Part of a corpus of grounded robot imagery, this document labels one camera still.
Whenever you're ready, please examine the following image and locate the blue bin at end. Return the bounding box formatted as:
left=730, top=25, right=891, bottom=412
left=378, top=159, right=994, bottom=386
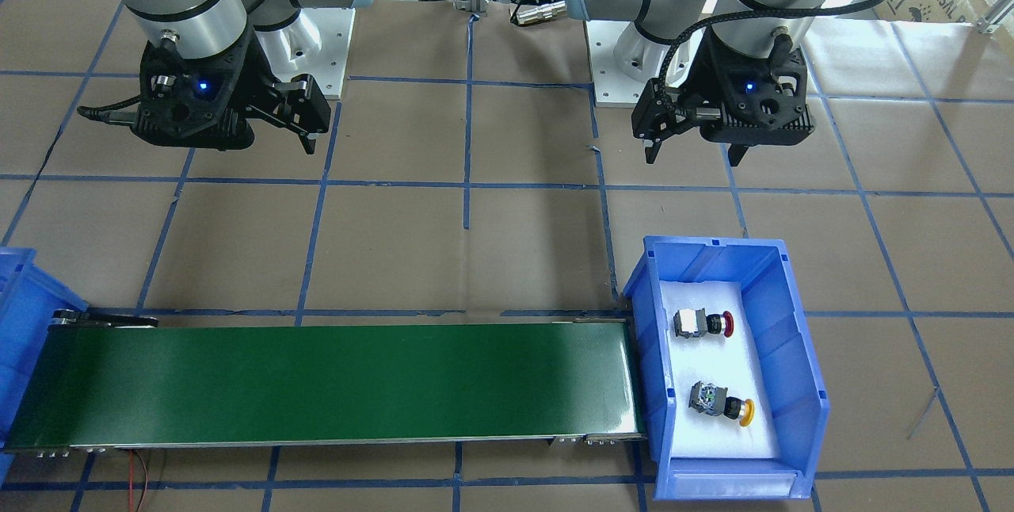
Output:
left=1, top=247, right=88, bottom=443

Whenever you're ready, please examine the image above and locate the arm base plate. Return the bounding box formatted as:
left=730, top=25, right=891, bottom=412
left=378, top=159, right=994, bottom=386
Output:
left=586, top=20, right=668, bottom=108
left=257, top=9, right=356, bottom=100

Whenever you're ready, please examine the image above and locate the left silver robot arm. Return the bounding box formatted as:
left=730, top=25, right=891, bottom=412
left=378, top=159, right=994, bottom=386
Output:
left=565, top=0, right=884, bottom=166

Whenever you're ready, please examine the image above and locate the red push button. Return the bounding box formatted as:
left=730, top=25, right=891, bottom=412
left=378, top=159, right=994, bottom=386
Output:
left=673, top=308, right=735, bottom=339

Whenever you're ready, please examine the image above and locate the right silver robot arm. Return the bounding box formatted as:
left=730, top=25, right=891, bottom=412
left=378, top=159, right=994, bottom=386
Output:
left=77, top=0, right=373, bottom=155

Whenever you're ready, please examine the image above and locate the green conveyor belt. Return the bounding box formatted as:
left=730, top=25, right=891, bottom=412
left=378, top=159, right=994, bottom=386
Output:
left=4, top=322, right=647, bottom=454

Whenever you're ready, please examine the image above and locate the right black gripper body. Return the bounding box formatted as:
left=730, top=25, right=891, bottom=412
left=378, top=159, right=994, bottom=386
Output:
left=132, top=28, right=332, bottom=151

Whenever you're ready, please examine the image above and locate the yellow push button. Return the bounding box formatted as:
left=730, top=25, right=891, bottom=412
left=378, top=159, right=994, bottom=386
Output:
left=689, top=381, right=756, bottom=426

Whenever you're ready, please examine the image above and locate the red thin wire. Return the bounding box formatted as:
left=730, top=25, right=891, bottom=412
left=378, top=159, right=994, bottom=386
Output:
left=127, top=450, right=151, bottom=512

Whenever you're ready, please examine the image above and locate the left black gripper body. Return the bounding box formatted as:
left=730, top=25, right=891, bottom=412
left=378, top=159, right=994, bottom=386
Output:
left=631, top=28, right=814, bottom=146

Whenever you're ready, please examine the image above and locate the blue bin with foam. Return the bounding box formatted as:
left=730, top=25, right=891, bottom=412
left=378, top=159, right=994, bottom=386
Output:
left=623, top=236, right=830, bottom=501

